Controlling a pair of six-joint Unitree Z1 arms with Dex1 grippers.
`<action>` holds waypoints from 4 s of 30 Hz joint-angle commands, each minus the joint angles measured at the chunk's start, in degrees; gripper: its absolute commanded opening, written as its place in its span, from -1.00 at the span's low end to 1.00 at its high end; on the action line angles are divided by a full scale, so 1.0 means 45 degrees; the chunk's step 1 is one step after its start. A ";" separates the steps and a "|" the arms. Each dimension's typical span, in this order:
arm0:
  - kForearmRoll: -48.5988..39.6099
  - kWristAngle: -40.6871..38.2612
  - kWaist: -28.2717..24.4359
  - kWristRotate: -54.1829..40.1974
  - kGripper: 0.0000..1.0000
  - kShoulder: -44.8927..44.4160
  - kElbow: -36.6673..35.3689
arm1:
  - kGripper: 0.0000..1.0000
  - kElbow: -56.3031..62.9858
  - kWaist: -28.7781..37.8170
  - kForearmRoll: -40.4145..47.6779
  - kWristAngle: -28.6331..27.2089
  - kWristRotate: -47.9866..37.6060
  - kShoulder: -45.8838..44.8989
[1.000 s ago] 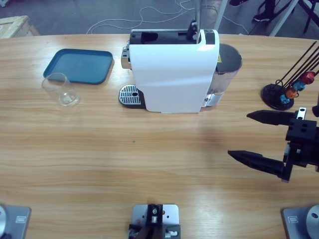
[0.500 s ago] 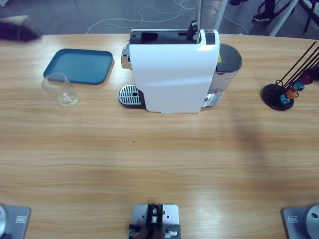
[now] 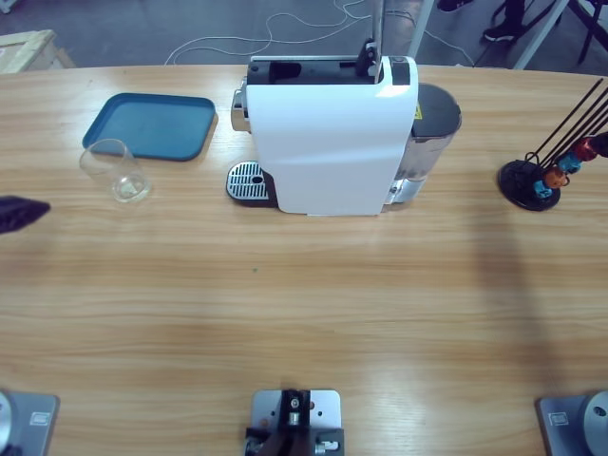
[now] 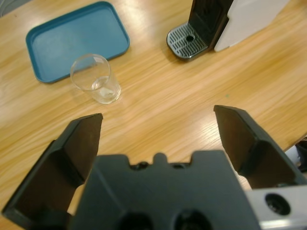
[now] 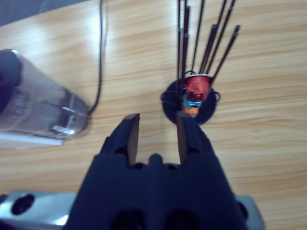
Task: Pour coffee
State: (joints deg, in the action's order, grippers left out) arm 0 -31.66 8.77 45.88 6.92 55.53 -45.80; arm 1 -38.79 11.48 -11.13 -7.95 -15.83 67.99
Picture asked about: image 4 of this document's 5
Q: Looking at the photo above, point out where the silver drip tray grate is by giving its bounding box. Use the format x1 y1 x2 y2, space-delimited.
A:
166 23 208 62

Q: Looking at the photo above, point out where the blue plastic tray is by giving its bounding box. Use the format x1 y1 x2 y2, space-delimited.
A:
25 1 130 85

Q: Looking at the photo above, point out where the clear drinking glass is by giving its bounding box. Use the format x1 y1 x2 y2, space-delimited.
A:
70 53 122 105

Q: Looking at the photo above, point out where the white capsule coffee machine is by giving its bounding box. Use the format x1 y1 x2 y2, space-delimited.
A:
166 0 292 63

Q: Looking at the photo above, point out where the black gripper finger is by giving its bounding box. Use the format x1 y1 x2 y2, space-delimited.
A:
1 113 104 230
213 104 307 192

